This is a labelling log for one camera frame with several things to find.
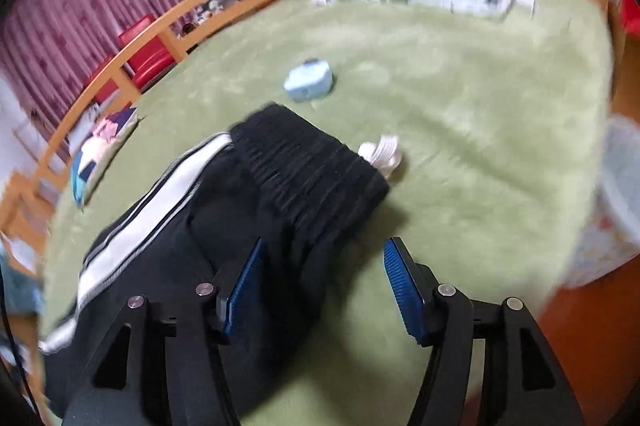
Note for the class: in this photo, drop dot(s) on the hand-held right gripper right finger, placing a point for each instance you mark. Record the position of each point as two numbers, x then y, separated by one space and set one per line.
400 282

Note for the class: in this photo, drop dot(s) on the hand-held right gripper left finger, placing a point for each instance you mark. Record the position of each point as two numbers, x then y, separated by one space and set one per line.
245 282

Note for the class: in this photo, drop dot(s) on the black pants with white stripes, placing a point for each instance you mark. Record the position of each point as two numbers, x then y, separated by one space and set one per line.
280 206

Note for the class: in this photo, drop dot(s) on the green fleece blanket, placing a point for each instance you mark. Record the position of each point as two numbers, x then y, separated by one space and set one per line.
460 106

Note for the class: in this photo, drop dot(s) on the colourful patchwork pillow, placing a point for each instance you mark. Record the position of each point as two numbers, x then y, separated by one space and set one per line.
97 156

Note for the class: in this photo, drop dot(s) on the light blue small box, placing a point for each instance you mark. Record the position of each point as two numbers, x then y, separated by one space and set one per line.
307 81

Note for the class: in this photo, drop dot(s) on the light blue fleece blanket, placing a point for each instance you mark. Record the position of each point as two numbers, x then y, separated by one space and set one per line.
17 281

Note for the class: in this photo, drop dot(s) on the white patterned basket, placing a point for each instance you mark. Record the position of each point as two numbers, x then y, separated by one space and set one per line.
615 206

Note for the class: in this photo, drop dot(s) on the wooden bed frame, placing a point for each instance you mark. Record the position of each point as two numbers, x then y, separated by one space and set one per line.
150 31

